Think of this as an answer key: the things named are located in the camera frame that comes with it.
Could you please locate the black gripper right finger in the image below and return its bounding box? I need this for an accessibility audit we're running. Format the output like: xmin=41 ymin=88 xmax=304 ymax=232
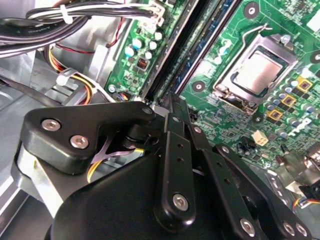
xmin=178 ymin=96 xmax=313 ymax=240

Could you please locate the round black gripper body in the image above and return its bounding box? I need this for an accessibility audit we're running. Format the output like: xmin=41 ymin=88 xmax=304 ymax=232
xmin=43 ymin=153 xmax=232 ymax=240

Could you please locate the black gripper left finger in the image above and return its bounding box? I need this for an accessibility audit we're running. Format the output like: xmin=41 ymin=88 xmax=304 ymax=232
xmin=18 ymin=92 xmax=198 ymax=228

